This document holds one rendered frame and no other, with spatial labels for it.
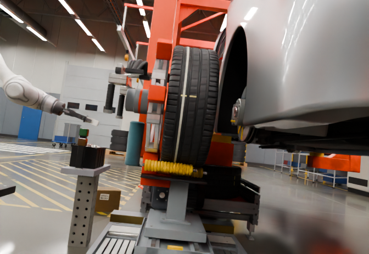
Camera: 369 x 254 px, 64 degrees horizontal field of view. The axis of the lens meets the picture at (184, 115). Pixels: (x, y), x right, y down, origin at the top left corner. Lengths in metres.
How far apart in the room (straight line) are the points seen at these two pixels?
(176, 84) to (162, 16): 0.95
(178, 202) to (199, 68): 0.72
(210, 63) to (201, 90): 0.16
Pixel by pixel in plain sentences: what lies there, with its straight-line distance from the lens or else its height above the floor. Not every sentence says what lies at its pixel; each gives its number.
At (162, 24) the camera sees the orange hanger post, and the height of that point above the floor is 1.46.
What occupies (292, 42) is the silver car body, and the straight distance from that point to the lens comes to 0.88.
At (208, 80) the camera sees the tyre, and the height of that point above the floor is 0.95.
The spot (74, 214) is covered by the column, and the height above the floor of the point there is 0.18.
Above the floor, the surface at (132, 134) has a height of 0.66.
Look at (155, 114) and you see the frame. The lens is 1.39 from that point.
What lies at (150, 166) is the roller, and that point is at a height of 0.51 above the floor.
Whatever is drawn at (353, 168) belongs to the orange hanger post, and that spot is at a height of 0.58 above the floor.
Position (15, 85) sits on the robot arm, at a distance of 1.50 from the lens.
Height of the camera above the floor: 0.64
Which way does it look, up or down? 5 degrees up
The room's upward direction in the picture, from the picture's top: 7 degrees clockwise
